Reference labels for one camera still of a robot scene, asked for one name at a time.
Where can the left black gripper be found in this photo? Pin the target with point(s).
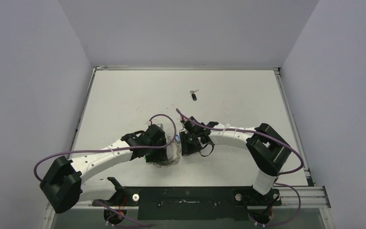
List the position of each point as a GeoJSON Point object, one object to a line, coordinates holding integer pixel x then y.
{"type": "Point", "coordinates": [159, 149]}

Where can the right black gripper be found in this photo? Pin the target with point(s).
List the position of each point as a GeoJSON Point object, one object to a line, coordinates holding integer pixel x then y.
{"type": "Point", "coordinates": [187, 144]}

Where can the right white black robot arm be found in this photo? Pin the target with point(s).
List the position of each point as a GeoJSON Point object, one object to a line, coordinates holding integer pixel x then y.
{"type": "Point", "coordinates": [265, 145]}

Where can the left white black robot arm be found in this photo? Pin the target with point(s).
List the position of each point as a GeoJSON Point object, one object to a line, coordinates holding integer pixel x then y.
{"type": "Point", "coordinates": [69, 181]}

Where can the far key with black tag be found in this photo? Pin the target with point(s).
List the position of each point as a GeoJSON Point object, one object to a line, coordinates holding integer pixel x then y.
{"type": "Point", "coordinates": [193, 95]}

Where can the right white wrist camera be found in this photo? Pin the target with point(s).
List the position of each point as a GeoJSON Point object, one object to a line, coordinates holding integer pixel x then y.
{"type": "Point", "coordinates": [185, 122]}

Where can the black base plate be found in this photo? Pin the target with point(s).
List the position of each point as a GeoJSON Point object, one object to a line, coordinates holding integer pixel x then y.
{"type": "Point", "coordinates": [202, 212]}

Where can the aluminium frame rail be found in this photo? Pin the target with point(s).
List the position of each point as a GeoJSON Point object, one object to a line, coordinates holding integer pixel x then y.
{"type": "Point", "coordinates": [303, 197]}

